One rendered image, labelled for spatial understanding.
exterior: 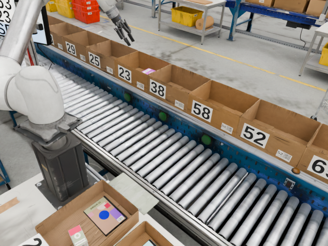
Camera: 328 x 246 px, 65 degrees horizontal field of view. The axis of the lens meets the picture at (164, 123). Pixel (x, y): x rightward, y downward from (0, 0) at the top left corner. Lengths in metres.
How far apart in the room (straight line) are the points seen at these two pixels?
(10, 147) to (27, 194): 1.62
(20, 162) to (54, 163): 1.68
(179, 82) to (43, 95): 1.31
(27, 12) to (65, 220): 1.02
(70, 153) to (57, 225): 0.36
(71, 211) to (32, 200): 0.25
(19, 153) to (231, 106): 2.20
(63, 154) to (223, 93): 1.21
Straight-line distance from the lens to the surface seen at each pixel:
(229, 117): 1.67
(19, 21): 1.42
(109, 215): 1.41
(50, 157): 1.30
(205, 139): 1.76
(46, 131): 1.23
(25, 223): 1.52
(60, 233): 1.42
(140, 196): 1.48
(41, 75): 1.14
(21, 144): 3.21
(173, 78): 2.22
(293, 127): 1.87
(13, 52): 1.35
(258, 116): 1.92
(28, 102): 1.17
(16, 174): 2.88
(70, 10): 7.53
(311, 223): 1.63
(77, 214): 1.46
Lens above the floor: 1.94
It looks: 37 degrees down
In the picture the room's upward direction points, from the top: 3 degrees clockwise
